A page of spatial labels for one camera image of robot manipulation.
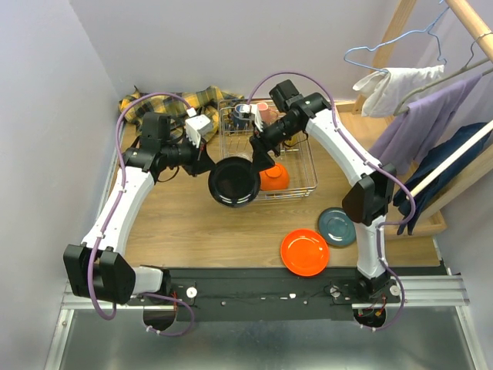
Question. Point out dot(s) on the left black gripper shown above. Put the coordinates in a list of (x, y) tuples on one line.
[(198, 163)]

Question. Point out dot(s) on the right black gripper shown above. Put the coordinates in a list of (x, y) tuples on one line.
[(260, 159)]

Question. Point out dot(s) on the orange bowl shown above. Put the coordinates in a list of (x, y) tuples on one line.
[(274, 178)]

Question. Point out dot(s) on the pink white mug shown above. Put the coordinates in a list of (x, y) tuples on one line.
[(267, 114)]

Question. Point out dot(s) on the blue mug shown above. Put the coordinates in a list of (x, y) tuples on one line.
[(239, 115)]

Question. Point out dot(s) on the wire metal dish rack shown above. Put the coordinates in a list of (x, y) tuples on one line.
[(295, 154)]

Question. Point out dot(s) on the orange plate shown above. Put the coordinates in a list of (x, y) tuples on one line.
[(304, 252)]

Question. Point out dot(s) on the teal blue plate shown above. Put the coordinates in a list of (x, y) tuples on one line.
[(336, 227)]

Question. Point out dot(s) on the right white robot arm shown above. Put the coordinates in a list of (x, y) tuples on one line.
[(371, 184)]

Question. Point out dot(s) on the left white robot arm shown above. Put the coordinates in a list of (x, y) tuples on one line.
[(96, 268)]

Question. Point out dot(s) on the yellow plaid shirt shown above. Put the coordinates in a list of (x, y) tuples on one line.
[(204, 102)]

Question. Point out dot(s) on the white cloth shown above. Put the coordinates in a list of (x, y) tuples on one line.
[(384, 89)]

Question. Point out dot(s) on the purple garment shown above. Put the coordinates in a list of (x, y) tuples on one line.
[(411, 135)]

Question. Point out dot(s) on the left white camera module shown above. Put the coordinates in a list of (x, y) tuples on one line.
[(197, 127)]

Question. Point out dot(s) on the white camera module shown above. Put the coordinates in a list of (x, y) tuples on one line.
[(251, 113), (197, 127)]

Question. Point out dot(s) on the right white camera module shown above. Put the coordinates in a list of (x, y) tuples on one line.
[(251, 113)]

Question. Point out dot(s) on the wooden clothes rack frame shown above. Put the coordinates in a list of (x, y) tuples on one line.
[(463, 11)]

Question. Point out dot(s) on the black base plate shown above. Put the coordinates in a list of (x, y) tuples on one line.
[(272, 293)]

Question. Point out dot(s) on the aluminium rail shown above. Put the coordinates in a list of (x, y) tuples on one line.
[(419, 291)]

